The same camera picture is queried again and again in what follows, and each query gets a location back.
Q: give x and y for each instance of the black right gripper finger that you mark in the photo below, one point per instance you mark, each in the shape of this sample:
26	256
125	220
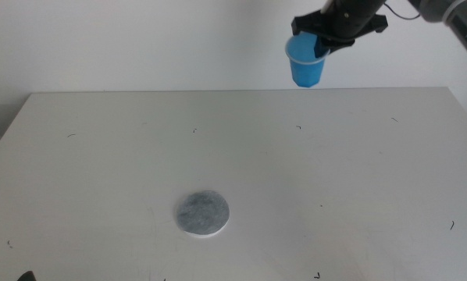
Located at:
341	45
321	47

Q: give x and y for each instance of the blue plastic cup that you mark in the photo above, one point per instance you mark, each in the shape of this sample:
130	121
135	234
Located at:
304	70

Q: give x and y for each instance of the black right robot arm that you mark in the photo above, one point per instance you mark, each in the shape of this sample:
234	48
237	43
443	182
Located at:
464	23

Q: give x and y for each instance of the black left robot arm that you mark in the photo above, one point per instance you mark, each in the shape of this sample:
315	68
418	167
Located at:
26	277

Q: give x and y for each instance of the round grey cup mat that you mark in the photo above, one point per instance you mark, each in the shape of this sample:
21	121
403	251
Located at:
202	214

